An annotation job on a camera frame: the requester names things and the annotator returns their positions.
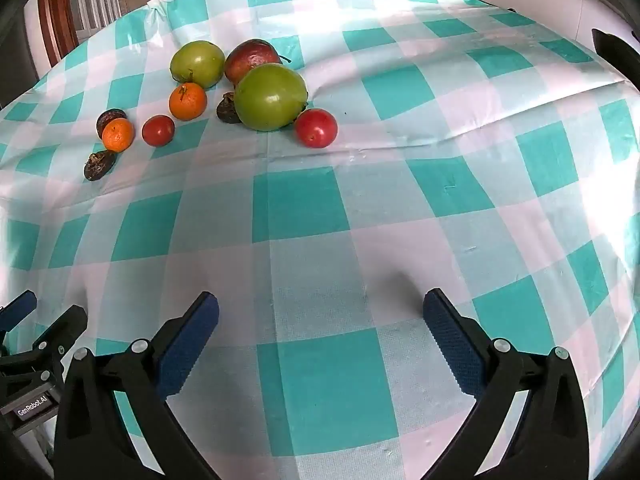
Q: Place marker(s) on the small red tomato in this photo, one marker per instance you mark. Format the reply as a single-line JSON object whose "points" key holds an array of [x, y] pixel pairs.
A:
{"points": [[158, 130]]}

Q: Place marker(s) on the wooden chair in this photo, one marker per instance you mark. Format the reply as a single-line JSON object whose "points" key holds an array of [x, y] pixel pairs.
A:
{"points": [[55, 15]]}

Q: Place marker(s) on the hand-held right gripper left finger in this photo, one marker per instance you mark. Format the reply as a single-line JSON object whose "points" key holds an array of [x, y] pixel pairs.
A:
{"points": [[190, 347]]}

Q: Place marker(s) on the small orange tangerine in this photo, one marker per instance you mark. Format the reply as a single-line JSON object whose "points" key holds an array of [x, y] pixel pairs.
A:
{"points": [[118, 135]]}

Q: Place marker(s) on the large orange tangerine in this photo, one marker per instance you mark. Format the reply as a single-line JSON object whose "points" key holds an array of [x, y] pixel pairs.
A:
{"points": [[187, 102]]}

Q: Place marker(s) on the red apple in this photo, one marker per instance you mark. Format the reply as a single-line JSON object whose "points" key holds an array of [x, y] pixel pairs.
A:
{"points": [[315, 128]]}

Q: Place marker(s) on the red green mango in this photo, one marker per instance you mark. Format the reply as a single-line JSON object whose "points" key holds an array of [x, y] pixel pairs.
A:
{"points": [[250, 55]]}

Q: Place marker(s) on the large green round fruit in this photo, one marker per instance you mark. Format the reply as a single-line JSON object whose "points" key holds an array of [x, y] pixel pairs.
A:
{"points": [[270, 97]]}

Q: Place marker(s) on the dark wrinkled passion fruit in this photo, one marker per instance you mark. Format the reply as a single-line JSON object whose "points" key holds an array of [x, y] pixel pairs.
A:
{"points": [[109, 117], [99, 165], [226, 109]]}

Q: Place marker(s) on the dark curved object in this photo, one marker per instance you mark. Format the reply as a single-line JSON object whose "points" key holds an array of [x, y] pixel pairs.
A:
{"points": [[617, 55]]}

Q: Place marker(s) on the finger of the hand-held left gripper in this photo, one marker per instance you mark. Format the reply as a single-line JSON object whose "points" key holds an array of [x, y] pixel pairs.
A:
{"points": [[65, 327], [17, 307]]}

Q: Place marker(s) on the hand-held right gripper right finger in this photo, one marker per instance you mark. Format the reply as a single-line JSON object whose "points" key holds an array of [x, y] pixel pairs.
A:
{"points": [[452, 347]]}

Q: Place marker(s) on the teal white checkered tablecloth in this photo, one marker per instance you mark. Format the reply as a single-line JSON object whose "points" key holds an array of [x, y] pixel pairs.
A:
{"points": [[310, 240]]}

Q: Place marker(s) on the small green round fruit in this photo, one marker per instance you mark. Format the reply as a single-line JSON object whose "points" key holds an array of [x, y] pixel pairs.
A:
{"points": [[197, 63]]}

